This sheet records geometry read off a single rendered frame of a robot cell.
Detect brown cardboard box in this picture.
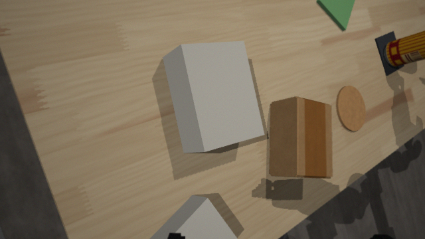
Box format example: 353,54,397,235
269,96,333,179

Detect grey box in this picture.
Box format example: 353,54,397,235
163,41,264,153
150,195,238,239

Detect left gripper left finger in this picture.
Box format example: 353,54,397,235
168,233,185,239

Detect yellow striped drink can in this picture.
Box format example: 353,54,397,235
384,31,425,66

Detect dark grey square slate coaster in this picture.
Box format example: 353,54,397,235
375,31,404,76

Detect green flat block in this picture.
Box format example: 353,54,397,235
316,0,355,31

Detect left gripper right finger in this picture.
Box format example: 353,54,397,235
370,234,393,239

